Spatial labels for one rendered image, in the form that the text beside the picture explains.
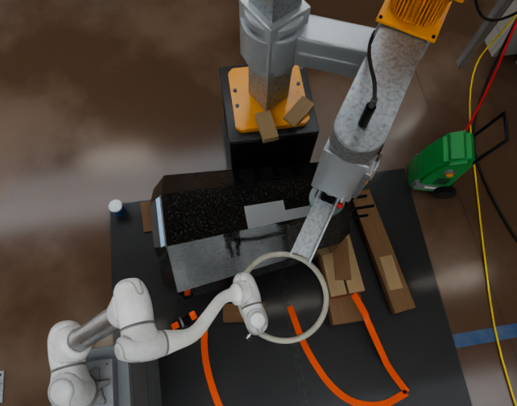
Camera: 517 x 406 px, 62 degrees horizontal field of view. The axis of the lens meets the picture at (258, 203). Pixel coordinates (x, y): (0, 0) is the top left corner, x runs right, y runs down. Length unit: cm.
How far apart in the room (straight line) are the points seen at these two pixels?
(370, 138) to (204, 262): 127
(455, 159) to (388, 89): 143
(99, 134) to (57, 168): 43
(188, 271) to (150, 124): 162
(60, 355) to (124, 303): 57
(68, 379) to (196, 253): 92
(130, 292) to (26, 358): 189
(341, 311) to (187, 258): 121
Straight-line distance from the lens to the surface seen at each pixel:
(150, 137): 375
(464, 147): 331
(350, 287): 310
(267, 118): 278
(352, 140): 178
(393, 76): 200
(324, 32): 238
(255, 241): 254
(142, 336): 172
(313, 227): 240
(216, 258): 257
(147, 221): 342
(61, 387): 220
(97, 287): 342
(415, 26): 218
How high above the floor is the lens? 319
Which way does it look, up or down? 69 degrees down
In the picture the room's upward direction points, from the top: 3 degrees clockwise
